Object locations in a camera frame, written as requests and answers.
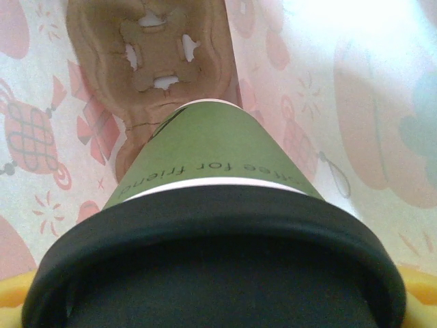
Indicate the green paper coffee cup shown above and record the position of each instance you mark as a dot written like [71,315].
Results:
[211,147]

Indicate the black plastic cup lid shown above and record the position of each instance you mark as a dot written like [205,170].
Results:
[211,259]

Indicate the white and red paper bag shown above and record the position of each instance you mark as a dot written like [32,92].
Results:
[341,102]

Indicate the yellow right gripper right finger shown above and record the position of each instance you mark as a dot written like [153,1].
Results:
[423,297]

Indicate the wooden cup holder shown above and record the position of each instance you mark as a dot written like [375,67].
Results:
[102,51]

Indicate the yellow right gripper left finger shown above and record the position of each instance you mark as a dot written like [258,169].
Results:
[12,300]

